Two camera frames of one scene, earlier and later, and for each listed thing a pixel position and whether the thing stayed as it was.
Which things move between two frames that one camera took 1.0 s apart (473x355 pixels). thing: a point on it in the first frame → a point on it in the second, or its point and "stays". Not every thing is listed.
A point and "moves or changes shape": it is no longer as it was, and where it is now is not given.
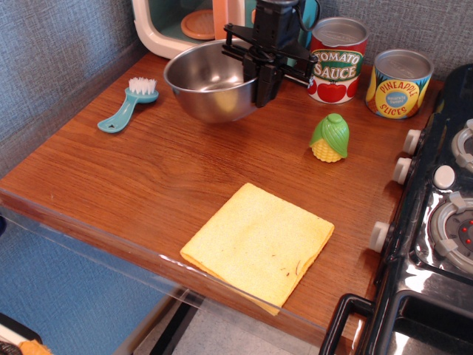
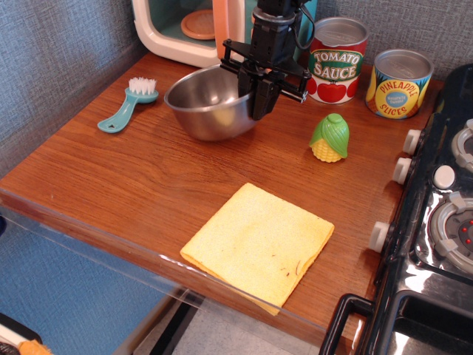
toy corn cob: x=329 y=140 stays
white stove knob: x=412 y=141 stays
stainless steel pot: x=209 y=84 moves or changes shape
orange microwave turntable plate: x=199 y=24 stays
